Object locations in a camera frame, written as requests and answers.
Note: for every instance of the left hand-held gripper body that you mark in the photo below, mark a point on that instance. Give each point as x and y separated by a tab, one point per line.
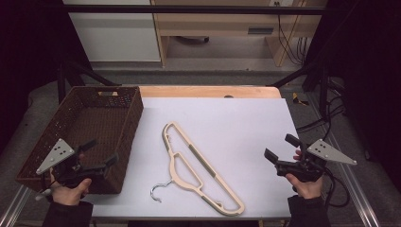
58	153

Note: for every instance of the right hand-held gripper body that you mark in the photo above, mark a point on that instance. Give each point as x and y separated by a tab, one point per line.
327	153

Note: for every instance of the brown woven basket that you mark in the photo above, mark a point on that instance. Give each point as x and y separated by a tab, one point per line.
94	123

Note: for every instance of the person's right hand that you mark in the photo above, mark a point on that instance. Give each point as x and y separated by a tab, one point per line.
307	189

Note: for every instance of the person's left hand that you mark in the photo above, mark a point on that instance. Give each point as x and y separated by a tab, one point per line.
69	195

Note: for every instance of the yellow and black tool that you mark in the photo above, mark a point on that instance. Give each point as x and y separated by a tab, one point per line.
296	98

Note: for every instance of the white table sheet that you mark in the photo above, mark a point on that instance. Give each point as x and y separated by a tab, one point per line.
227	126

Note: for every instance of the black metal stand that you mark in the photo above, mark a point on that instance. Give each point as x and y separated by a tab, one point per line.
61	82
323	88

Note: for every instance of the dark table grommet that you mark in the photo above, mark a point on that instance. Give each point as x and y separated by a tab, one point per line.
228	96

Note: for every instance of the dark curtain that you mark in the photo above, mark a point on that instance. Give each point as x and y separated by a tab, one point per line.
372	63
25	47

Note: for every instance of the white cabinet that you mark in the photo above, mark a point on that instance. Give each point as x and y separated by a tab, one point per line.
116	38

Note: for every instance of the black object under desk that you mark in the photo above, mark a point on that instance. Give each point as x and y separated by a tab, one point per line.
195	40

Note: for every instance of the wooden desk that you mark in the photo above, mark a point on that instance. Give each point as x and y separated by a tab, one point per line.
205	23

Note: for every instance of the black metal crossbar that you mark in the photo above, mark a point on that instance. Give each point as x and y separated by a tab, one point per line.
189	9

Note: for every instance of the aluminium rail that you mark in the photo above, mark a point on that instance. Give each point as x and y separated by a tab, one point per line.
15	208
362	205

